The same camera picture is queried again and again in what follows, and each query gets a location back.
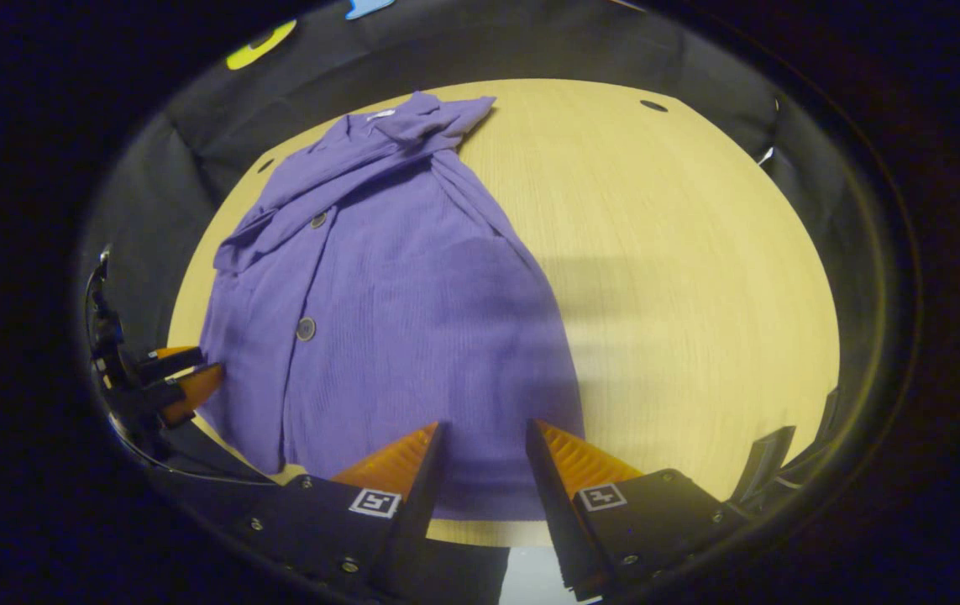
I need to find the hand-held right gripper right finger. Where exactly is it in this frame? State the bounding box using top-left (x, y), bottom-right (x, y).
top-left (526, 418), bottom-right (753, 602)

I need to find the thin gripper cable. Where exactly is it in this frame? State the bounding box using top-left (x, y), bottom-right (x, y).
top-left (106, 412), bottom-right (279, 487)

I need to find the black backdrop cloth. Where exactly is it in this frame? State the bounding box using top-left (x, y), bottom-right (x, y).
top-left (76, 0), bottom-right (879, 471)

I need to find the purple knit cardigan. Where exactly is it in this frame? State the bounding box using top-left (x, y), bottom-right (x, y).
top-left (198, 91), bottom-right (585, 522)

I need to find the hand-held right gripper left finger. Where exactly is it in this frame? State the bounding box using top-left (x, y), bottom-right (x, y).
top-left (226, 421), bottom-right (449, 601)

